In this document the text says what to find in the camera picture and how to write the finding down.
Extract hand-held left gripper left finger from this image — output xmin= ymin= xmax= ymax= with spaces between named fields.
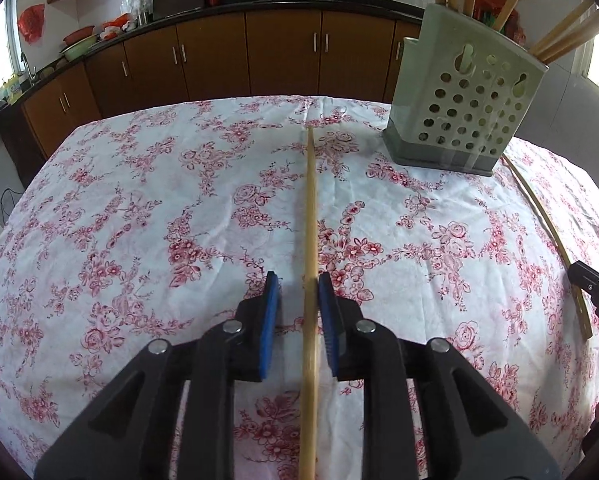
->
xmin=34 ymin=271 xmax=282 ymax=480

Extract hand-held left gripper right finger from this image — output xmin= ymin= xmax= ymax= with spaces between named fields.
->
xmin=317 ymin=272 xmax=561 ymax=480

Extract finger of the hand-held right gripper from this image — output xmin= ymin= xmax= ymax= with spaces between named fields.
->
xmin=568 ymin=260 xmax=599 ymax=311

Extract green perforated utensil holder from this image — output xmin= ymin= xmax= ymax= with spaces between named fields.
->
xmin=382 ymin=2 xmax=550 ymax=178

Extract red floral white tablecloth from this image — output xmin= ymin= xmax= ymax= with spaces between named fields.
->
xmin=0 ymin=95 xmax=599 ymax=480

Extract long brown base cabinet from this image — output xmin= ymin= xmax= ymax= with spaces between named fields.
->
xmin=84 ymin=7 xmax=424 ymax=107

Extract short brown base cabinet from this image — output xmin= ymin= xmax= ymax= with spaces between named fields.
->
xmin=22 ymin=62 xmax=103 ymax=158

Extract black kitchen countertop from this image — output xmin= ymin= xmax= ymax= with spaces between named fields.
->
xmin=0 ymin=0 xmax=427 ymax=111

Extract green basin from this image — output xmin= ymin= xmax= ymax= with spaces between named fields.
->
xmin=60 ymin=35 xmax=100 ymax=62

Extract red and white dishes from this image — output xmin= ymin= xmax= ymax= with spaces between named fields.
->
xmin=101 ymin=15 xmax=136 ymax=41

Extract clear glass jars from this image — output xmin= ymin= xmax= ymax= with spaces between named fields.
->
xmin=128 ymin=0 xmax=154 ymax=26

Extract red basin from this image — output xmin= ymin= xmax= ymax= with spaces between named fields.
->
xmin=62 ymin=27 xmax=98 ymax=46

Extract yellow container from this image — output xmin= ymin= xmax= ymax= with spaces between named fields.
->
xmin=0 ymin=74 xmax=26 ymax=102

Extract red paper decoration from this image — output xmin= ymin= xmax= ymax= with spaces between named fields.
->
xmin=18 ymin=4 xmax=46 ymax=43

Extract black cable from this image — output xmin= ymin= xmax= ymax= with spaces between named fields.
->
xmin=0 ymin=187 xmax=26 ymax=226

